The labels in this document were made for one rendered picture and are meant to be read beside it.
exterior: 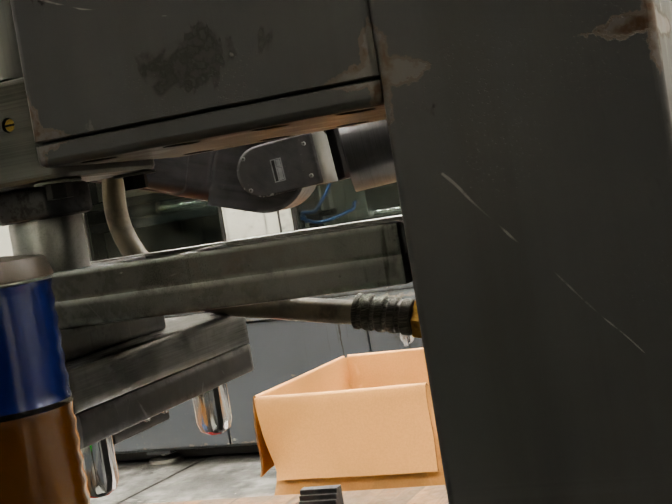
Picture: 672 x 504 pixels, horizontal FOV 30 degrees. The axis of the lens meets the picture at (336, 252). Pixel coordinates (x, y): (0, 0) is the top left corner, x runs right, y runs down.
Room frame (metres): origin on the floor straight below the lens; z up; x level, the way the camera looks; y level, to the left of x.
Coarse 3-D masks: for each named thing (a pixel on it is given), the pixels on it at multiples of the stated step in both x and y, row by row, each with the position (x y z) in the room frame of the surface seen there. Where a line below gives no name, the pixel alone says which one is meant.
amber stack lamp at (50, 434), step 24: (48, 408) 0.34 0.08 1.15; (72, 408) 0.35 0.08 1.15; (0, 432) 0.33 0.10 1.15; (24, 432) 0.33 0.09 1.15; (48, 432) 0.34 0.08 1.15; (72, 432) 0.35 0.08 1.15; (0, 456) 0.33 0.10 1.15; (24, 456) 0.33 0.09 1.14; (48, 456) 0.34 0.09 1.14; (72, 456) 0.34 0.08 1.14; (0, 480) 0.33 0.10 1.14; (24, 480) 0.33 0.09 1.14; (48, 480) 0.33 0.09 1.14; (72, 480) 0.34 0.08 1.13
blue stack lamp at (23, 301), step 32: (0, 288) 0.33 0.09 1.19; (32, 288) 0.34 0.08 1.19; (0, 320) 0.33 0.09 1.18; (32, 320) 0.34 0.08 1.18; (0, 352) 0.33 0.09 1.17; (32, 352) 0.34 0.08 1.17; (64, 352) 0.35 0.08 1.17; (0, 384) 0.33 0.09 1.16; (32, 384) 0.33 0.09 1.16; (64, 384) 0.35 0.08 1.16; (0, 416) 0.33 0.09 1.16
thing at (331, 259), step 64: (64, 256) 0.62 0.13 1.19; (128, 256) 0.66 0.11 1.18; (192, 256) 0.56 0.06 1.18; (256, 256) 0.55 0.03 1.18; (320, 256) 0.54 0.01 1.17; (384, 256) 0.53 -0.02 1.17; (64, 320) 0.59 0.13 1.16; (128, 320) 0.64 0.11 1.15; (192, 320) 0.69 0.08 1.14; (128, 384) 0.59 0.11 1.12; (192, 384) 0.65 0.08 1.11
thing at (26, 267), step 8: (8, 256) 0.35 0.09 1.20; (16, 256) 0.35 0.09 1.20; (24, 256) 0.34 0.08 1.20; (32, 256) 0.34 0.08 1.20; (40, 256) 0.35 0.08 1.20; (0, 264) 0.33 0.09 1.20; (8, 264) 0.33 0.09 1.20; (16, 264) 0.34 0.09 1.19; (24, 264) 0.34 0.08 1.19; (32, 264) 0.34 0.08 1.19; (40, 264) 0.34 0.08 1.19; (48, 264) 0.35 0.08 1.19; (0, 272) 0.33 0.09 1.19; (8, 272) 0.33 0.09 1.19; (16, 272) 0.33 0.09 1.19; (24, 272) 0.34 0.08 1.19; (32, 272) 0.34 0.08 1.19; (40, 272) 0.34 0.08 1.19; (48, 272) 0.35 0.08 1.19; (0, 280) 0.33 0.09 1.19; (8, 280) 0.33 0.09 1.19; (16, 280) 0.33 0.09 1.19; (24, 280) 0.34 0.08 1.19
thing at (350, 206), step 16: (320, 192) 5.51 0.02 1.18; (336, 192) 5.47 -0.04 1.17; (352, 192) 5.44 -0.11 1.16; (368, 192) 5.41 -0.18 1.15; (384, 192) 5.38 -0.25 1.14; (304, 208) 5.54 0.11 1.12; (320, 208) 5.51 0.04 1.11; (336, 208) 5.48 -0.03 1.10; (352, 208) 5.44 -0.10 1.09; (368, 208) 5.41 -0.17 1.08; (384, 208) 5.38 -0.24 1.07; (400, 208) 5.35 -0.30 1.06; (304, 224) 5.55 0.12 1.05; (320, 224) 5.52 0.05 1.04
